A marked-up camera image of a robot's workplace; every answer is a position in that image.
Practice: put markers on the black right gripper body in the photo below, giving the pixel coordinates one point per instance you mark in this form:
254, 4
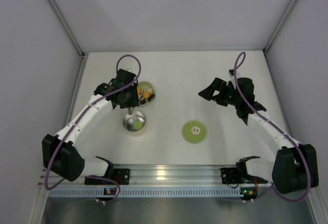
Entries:
220, 95

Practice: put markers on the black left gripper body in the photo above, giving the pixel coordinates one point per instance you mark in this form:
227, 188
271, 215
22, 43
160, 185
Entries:
130, 102

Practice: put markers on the metal serving tongs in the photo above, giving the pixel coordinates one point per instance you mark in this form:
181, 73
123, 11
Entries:
132, 112

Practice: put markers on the green round food piece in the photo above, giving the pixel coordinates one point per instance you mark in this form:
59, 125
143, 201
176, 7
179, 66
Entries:
138, 125

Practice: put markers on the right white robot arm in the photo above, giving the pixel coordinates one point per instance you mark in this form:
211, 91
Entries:
295, 165

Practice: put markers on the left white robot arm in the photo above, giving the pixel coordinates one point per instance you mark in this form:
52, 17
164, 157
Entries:
61, 152

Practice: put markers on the steel lunch box bowl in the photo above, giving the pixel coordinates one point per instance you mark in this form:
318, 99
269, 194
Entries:
128, 122

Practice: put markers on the orange food piece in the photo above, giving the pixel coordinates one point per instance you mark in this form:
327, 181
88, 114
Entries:
146, 95

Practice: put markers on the green food tray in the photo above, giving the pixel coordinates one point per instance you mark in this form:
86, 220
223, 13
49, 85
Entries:
140, 90

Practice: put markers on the black round food piece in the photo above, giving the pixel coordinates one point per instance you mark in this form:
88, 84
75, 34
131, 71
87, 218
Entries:
151, 97

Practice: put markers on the green round lid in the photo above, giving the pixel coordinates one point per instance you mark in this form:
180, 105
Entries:
194, 132

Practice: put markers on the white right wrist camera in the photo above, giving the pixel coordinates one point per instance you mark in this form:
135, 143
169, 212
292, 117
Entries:
234, 75

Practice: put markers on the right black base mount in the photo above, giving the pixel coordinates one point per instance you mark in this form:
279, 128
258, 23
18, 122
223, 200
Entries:
230, 176

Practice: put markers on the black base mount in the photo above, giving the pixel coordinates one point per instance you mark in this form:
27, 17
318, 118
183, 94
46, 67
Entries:
120, 176
230, 176

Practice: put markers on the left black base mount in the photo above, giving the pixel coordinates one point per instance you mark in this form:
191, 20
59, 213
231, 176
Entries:
120, 176

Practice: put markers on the aluminium mounting rail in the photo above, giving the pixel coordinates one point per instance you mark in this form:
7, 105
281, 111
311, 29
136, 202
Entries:
165, 176

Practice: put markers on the grey slotted cable duct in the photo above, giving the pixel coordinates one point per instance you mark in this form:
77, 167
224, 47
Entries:
88, 192

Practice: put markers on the left aluminium frame post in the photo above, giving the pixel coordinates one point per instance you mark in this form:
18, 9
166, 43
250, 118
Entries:
60, 16

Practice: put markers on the aluminium frame post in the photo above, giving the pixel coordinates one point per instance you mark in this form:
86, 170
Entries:
281, 22
60, 16

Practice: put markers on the right aluminium frame post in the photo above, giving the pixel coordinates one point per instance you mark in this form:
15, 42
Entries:
281, 22

